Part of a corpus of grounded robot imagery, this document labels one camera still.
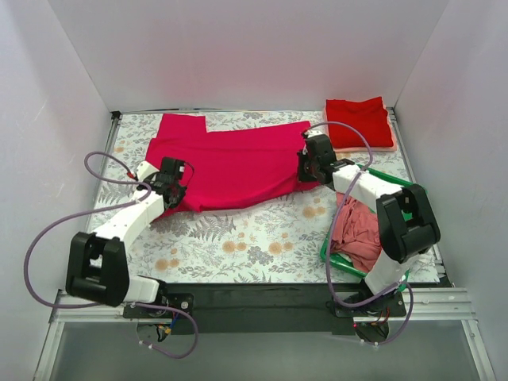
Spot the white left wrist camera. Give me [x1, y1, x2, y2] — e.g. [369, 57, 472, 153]
[133, 160, 159, 182]

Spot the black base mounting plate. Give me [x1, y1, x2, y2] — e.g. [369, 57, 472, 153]
[71, 281, 453, 337]

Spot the dusty pink crumpled t-shirt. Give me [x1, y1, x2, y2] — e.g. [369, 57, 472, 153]
[330, 197, 382, 273]

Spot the magenta t-shirt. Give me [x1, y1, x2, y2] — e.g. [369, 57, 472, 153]
[145, 114, 317, 212]

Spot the aluminium frame rail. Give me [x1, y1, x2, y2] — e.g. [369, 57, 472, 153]
[33, 287, 495, 380]

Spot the folded pink t-shirt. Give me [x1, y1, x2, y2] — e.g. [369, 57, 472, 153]
[324, 98, 398, 154]

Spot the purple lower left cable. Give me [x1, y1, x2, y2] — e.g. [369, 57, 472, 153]
[133, 307, 199, 360]

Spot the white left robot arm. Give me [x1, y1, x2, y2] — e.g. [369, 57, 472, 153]
[65, 157, 194, 318]

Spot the folded red t-shirt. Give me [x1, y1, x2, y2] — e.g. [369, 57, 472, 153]
[325, 95, 394, 149]

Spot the green plastic bin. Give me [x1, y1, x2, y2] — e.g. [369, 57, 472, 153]
[320, 177, 425, 279]

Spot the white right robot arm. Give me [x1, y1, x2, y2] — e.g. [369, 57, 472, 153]
[298, 129, 441, 316]

